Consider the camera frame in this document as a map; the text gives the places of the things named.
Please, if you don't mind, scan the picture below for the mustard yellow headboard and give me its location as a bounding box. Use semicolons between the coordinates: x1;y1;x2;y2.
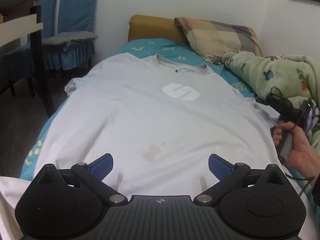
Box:
127;15;189;44

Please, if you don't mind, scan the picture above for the black and white table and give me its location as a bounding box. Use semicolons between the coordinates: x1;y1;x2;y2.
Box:
1;0;55;117

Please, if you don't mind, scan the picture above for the blue covered chair near bed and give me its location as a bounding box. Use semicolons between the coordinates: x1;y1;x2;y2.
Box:
43;0;97;70

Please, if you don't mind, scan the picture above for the grey seat cushion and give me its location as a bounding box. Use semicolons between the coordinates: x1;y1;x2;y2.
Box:
42;31;98;51

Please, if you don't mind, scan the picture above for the blue covered chair behind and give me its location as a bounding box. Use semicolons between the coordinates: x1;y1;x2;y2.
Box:
3;0;56;98

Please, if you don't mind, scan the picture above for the green cartoon fleece blanket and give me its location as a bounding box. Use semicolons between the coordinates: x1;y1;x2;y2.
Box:
221;51;320;145

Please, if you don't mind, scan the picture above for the white t-shirt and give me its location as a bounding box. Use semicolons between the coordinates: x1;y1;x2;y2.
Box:
0;52;311;240

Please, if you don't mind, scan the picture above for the plaid beige pillow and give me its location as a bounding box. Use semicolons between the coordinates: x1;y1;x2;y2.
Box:
174;17;263;64

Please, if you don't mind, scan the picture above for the black cable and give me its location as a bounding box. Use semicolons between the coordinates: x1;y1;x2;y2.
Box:
285;171;317;197

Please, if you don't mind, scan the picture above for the person's right hand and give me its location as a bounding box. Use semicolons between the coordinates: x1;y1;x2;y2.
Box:
272;122;319;187

